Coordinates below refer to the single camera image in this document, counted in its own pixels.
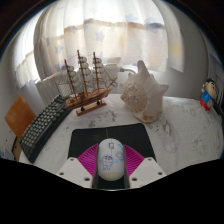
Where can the wooden sailing ship model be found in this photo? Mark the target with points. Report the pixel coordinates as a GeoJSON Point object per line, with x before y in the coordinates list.
{"type": "Point", "coordinates": [85, 100]}

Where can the white cartoon-print computer mouse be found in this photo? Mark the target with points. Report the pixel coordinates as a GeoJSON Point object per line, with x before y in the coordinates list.
{"type": "Point", "coordinates": [111, 161]}

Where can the white star-print curtain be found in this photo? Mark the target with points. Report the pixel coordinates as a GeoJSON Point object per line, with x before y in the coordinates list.
{"type": "Point", "coordinates": [106, 36]}

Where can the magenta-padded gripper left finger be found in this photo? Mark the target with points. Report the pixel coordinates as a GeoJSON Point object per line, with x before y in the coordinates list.
{"type": "Point", "coordinates": [73, 170]}

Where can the black mouse pad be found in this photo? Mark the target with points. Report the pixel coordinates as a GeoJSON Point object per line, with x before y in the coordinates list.
{"type": "Point", "coordinates": [86, 138]}

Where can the large white conch shell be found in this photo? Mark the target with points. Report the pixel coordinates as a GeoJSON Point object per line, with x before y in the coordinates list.
{"type": "Point", "coordinates": [145, 96]}

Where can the cartoon boy figure clock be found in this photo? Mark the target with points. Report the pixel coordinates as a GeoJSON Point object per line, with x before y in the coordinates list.
{"type": "Point", "coordinates": [208, 96]}

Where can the white printed tablecloth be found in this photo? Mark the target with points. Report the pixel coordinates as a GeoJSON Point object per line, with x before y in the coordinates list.
{"type": "Point", "coordinates": [186, 133]}

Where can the orange wooden chair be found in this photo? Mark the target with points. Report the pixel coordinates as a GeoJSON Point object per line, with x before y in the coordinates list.
{"type": "Point", "coordinates": [19, 115]}

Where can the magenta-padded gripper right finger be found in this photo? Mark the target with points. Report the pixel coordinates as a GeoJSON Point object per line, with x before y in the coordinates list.
{"type": "Point", "coordinates": [148, 170]}

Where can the black computer keyboard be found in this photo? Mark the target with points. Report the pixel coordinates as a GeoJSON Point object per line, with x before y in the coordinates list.
{"type": "Point", "coordinates": [43, 126]}

